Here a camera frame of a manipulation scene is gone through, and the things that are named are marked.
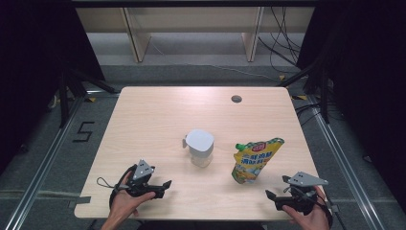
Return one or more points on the person's left hand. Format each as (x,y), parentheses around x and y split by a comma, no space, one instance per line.
(123,204)

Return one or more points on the aluminium floor rail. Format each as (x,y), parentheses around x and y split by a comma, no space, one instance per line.
(48,159)
(344,166)

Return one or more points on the black metal stand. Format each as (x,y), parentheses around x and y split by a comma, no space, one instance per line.
(63,96)
(325,96)

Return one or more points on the clear jar with white lid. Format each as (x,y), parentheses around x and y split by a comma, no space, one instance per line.
(199,140)

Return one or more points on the grey floor tape strip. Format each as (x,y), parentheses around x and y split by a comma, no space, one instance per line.
(79,201)

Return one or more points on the black tape floor numeral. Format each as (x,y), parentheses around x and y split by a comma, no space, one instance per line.
(83,132)

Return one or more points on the yellow spout pouch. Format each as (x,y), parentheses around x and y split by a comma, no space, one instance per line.
(252,159)

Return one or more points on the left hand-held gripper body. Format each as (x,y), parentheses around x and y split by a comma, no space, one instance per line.
(143,169)

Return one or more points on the black curtain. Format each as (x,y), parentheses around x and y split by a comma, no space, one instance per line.
(32,64)
(367,80)

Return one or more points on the person's right hand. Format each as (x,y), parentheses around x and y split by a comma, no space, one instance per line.
(314,220)

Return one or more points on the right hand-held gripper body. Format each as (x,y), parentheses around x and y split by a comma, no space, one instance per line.
(306,179)

